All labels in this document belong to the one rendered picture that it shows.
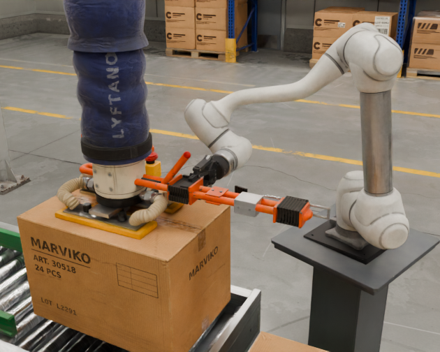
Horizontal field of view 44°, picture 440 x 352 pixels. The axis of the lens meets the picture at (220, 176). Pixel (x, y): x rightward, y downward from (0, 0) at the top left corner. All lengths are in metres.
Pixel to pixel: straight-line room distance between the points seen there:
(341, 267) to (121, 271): 0.86
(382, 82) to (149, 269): 0.92
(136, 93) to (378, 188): 0.89
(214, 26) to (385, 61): 7.81
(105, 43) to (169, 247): 0.61
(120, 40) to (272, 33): 8.88
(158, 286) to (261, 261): 1.92
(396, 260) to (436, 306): 1.15
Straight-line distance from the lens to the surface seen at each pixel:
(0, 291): 2.50
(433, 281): 3.52
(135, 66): 1.62
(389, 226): 1.94
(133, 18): 1.59
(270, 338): 2.07
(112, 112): 1.63
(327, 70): 1.92
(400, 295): 3.35
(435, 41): 8.45
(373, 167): 1.91
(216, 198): 1.60
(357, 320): 2.33
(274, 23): 10.35
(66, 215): 1.83
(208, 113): 1.89
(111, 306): 1.81
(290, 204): 1.53
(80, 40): 1.61
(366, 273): 2.09
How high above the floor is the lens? 1.88
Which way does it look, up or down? 24 degrees down
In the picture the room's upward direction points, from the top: 1 degrees counter-clockwise
